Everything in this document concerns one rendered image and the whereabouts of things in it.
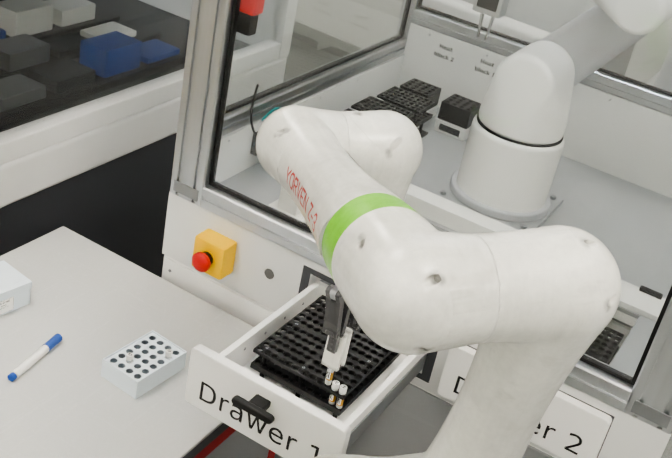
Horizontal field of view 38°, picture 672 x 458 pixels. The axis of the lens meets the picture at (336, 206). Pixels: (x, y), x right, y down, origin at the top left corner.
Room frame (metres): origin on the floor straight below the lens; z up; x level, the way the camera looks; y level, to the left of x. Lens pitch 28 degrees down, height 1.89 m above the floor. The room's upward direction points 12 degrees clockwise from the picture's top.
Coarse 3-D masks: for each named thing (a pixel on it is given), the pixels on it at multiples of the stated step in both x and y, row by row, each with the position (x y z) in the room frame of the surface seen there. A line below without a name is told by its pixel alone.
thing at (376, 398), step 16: (320, 288) 1.54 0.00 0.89; (288, 304) 1.45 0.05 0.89; (304, 304) 1.50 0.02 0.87; (272, 320) 1.40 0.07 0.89; (288, 320) 1.45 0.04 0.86; (256, 336) 1.35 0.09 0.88; (224, 352) 1.28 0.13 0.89; (240, 352) 1.31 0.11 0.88; (400, 368) 1.34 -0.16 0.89; (416, 368) 1.39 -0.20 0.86; (384, 384) 1.29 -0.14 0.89; (400, 384) 1.33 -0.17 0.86; (304, 400) 1.27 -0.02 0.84; (368, 400) 1.24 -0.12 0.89; (384, 400) 1.28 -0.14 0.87; (352, 416) 1.19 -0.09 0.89; (368, 416) 1.23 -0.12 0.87; (352, 432) 1.18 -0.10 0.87
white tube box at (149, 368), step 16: (144, 336) 1.40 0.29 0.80; (160, 336) 1.41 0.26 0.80; (128, 352) 1.36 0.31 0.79; (144, 352) 1.37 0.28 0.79; (160, 352) 1.38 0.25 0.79; (176, 352) 1.39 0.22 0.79; (112, 368) 1.30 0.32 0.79; (128, 368) 1.31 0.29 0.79; (144, 368) 1.32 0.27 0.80; (160, 368) 1.33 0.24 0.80; (176, 368) 1.36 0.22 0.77; (128, 384) 1.29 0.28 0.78; (144, 384) 1.29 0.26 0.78
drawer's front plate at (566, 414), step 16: (464, 352) 1.38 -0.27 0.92; (448, 368) 1.39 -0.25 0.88; (464, 368) 1.37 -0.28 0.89; (448, 384) 1.38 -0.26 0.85; (560, 400) 1.30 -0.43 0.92; (576, 400) 1.31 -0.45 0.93; (544, 416) 1.31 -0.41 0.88; (560, 416) 1.30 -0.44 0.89; (576, 416) 1.29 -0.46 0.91; (592, 416) 1.28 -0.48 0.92; (608, 416) 1.28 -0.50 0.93; (560, 432) 1.30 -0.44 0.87; (576, 432) 1.28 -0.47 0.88; (592, 432) 1.27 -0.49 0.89; (544, 448) 1.30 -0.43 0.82; (560, 448) 1.29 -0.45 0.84; (576, 448) 1.28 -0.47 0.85; (592, 448) 1.27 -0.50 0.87
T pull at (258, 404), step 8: (232, 400) 1.15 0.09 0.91; (240, 400) 1.15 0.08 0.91; (256, 400) 1.16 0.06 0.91; (264, 400) 1.16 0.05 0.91; (240, 408) 1.15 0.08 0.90; (248, 408) 1.14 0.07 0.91; (256, 408) 1.14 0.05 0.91; (264, 408) 1.15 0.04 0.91; (256, 416) 1.13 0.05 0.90; (264, 416) 1.13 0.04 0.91; (272, 416) 1.13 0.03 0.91
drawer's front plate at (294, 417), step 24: (192, 360) 1.23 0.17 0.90; (216, 360) 1.21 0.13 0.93; (192, 384) 1.23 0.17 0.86; (216, 384) 1.21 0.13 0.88; (240, 384) 1.19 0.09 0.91; (264, 384) 1.18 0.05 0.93; (216, 408) 1.21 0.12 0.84; (288, 408) 1.15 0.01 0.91; (312, 408) 1.15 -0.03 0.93; (240, 432) 1.19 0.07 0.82; (264, 432) 1.17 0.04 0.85; (288, 432) 1.15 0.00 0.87; (312, 432) 1.13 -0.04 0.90; (336, 432) 1.12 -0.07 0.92; (288, 456) 1.15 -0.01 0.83; (312, 456) 1.13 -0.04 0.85
